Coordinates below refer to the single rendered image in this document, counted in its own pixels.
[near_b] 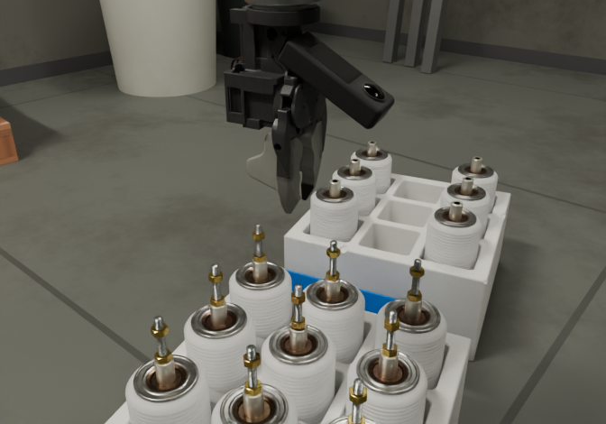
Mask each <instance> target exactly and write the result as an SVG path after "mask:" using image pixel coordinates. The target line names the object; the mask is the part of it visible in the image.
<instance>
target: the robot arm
mask: <svg viewBox="0 0 606 424"><path fill-rule="evenodd" d="M244 1H245V2H246V3H247V4H249V5H246V6H245V7H243V8H242V9H239V8H233V9H230V21H231V23H236V24H240V36H241V55H242V57H239V58H238V59H234V60H233V61H232V63H231V70H228V71H227V72H224V80H225V108H226V122H230V123H236V124H242V125H243V127H246V128H251V129H256V130H261V129H262V128H263V127H264V126H266V127H270V128H271V132H269V133H268V134H267V135H266V137H265V140H264V151H263V153H262V154H259V155H257V156H254V157H252V158H250V159H248V161H247V162H246V170H247V172H248V174H249V175H250V176H251V177H252V178H253V179H255V180H258V181H259V182H261V183H263V184H265V185H267V186H269V187H271V188H273V189H276V190H277V191H278V193H279V195H280V203H281V205H282V207H283V209H284V211H285V213H286V214H291V213H292V211H293V210H294V208H295V206H296V205H297V204H298V202H299V201H300V194H299V184H300V174H299V172H300V171H301V172H302V181H301V196H302V199H303V200H307V199H308V198H309V196H310V195H311V193H312V191H313V190H314V188H315V186H316V184H317V176H318V173H319V169H320V165H321V160H322V152H323V151H324V146H325V139H326V123H327V110H326V98H327V99H328V100H329V101H331V102H332V103H333V104H335V105H336V106H337V107H339V108H340V109H341V110H343V111H344V112H345V113H346V114H348V115H349V116H350V117H352V119H353V120H355V121H356V122H357V123H358V124H360V125H361V126H363V127H364V128H365V129H372V128H373V127H374V126H375V125H376V124H378V123H379V122H380V120H381V119H382V118H383V117H384V116H385V115H386V114H387V113H388V112H389V110H390V109H391V107H392V106H393V105H394V101H395V100H394V97H393V96H392V95H391V94H389V93H388V92H387V91H385V90H384V89H383V88H381V87H380V86H379V85H377V84H376V83H375V82H373V81H372V80H371V79H370V78H368V77H367V76H365V75H364V74H363V73H362V72H361V71H360V70H358V69H357V68H356V67H354V66H353V65H352V64H350V63H349V62H348V61H347V60H345V59H344V58H342V57H341V56H340V55H338V54H337V53H336V52H335V51H333V50H332V49H330V48H329V47H328V46H326V45H325V44H324V43H323V42H321V41H320V40H319V39H318V38H317V37H315V36H314V35H313V34H312V33H310V32H304V33H303V31H302V30H301V25H307V24H312V23H318V22H319V21H320V6H319V5H317V4H319V3H320V2H321V1H322V0H244ZM235 60H237V62H236V64H234V61H235ZM239 60H241V61H242V62H240V63H238V61H239ZM240 71H244V72H242V73H240ZM229 89H230V94H229ZM230 105H231V109H230Z"/></svg>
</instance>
